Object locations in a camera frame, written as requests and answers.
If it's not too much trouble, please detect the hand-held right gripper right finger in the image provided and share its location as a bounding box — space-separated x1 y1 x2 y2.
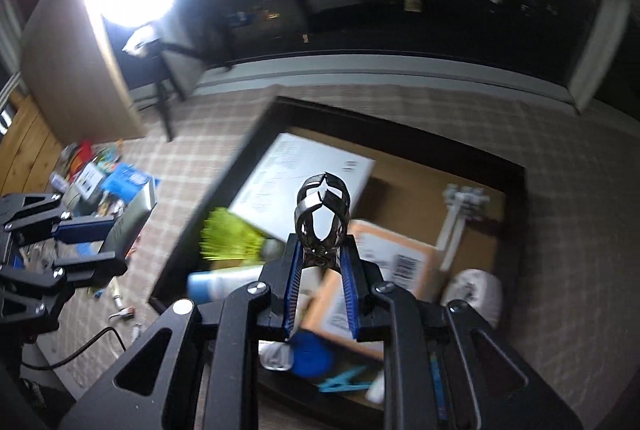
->
341 234 583 430

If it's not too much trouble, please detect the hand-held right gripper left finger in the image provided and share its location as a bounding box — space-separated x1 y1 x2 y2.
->
60 234 303 430

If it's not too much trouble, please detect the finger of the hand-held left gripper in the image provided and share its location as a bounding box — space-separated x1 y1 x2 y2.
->
52 253 128 288
50 215 118 243

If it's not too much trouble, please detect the grey metallic box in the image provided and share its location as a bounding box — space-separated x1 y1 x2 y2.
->
100 183 158 261

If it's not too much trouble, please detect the blue round lid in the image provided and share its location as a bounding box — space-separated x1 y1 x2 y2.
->
290 332 333 378

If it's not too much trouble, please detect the metal hair claw clip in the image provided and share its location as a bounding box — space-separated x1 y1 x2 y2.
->
295 171 351 268

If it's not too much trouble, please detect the white plastic bottle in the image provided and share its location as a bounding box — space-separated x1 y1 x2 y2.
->
186 267 266 306

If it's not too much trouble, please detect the blue clothespin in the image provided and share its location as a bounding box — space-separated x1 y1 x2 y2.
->
317 365 376 393

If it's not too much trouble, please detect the yellow green bristle brush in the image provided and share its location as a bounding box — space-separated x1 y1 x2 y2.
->
200 207 266 261

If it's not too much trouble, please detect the black shallow container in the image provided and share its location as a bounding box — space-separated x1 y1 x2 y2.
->
150 96 528 430

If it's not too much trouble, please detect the white box blue label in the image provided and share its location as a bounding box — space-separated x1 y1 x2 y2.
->
75 163 108 198

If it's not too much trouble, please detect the orange box with label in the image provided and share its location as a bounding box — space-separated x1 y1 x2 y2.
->
300 219 443 356

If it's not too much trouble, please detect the blue plastic packet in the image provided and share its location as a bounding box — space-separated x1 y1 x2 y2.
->
102 164 161 201

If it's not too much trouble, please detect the red packet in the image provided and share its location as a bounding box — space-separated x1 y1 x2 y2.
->
70 141 96 176

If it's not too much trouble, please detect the white paper sheet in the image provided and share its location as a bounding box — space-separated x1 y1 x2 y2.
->
227 133 376 241

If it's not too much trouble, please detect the black light stand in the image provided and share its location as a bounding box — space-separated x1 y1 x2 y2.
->
145 33 233 142

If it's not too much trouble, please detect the black cable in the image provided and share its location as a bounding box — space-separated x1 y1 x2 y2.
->
20 326 128 371

